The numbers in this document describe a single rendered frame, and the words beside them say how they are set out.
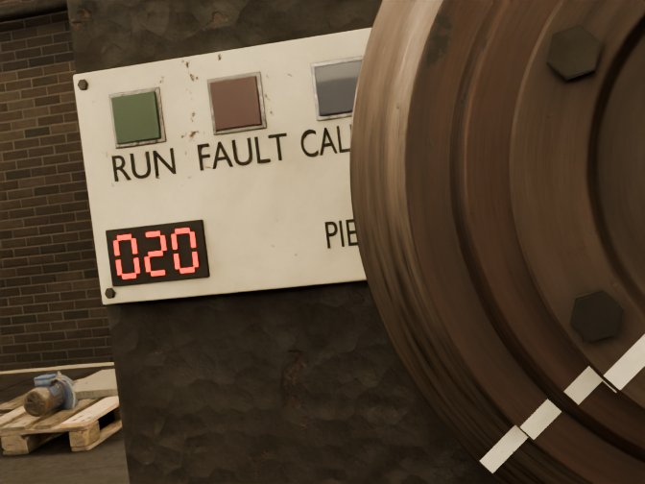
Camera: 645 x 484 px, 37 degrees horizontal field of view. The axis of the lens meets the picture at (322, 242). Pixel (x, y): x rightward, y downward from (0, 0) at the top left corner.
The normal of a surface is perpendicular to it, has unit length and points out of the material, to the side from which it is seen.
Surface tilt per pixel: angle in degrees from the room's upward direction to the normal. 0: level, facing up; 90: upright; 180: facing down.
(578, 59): 90
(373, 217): 90
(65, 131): 90
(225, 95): 90
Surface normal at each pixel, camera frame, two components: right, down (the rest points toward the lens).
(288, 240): -0.23, 0.08
